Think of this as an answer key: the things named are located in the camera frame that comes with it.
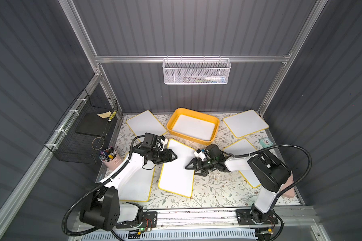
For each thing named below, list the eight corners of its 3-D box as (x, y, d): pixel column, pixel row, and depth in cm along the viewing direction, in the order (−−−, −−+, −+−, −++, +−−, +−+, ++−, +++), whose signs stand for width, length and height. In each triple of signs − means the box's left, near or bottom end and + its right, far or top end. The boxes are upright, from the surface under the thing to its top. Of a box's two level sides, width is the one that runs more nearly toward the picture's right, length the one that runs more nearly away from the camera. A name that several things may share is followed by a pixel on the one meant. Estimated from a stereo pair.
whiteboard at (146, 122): (143, 146, 104) (143, 143, 102) (127, 122, 118) (126, 120, 116) (167, 132, 112) (167, 130, 110) (149, 111, 126) (148, 109, 124)
